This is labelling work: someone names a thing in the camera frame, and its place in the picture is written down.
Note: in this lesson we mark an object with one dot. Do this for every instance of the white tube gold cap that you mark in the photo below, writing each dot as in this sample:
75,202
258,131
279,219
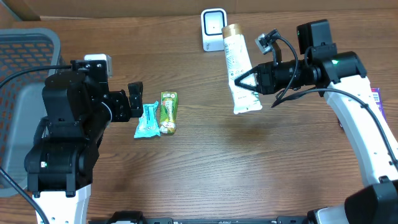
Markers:
237,63

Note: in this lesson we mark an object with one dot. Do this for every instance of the purple snack package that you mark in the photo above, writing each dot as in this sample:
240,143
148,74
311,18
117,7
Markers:
377,98

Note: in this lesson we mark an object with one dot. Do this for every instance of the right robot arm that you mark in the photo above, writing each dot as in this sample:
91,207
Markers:
341,79

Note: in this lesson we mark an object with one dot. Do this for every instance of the teal snack pouch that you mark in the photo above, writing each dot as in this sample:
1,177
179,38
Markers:
148,126

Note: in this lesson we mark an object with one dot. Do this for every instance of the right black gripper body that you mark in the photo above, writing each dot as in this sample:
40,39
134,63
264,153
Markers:
263,79

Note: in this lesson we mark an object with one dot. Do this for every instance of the white barcode scanner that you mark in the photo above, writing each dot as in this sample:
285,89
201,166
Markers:
212,22

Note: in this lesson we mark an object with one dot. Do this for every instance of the green drink carton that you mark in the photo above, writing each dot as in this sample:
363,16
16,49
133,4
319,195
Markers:
168,112

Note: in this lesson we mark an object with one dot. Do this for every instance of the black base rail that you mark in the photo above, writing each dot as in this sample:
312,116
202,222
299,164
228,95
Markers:
137,217

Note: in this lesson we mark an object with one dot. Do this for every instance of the grey plastic mesh basket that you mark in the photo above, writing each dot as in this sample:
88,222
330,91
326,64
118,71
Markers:
22,105

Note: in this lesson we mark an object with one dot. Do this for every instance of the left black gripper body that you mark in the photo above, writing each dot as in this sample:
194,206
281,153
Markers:
123,104

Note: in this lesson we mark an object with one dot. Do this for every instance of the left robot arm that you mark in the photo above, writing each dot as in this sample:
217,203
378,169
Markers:
59,167

